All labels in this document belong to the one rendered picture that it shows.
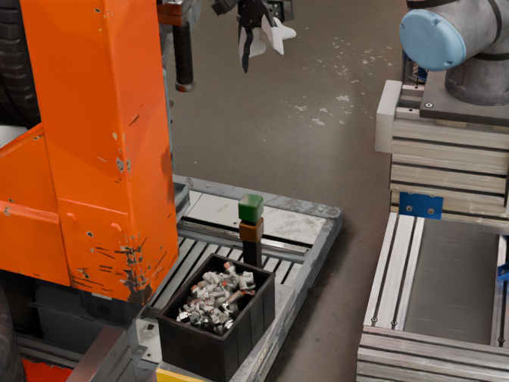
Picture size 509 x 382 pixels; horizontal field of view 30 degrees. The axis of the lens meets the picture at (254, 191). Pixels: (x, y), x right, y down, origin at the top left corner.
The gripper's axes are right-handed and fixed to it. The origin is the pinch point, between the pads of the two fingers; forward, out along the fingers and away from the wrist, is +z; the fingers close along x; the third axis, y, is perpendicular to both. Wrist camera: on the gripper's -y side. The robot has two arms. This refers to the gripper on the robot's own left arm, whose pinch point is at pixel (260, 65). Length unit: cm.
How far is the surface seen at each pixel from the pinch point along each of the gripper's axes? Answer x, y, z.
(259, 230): -0.8, -5.0, 32.8
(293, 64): 141, 98, -35
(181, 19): 4.1, -14.2, -10.2
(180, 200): 82, 18, 19
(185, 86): 13.8, -10.3, 1.0
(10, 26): 20.8, -43.3, -12.7
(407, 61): 85, 108, -22
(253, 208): -4.4, -7.8, 28.6
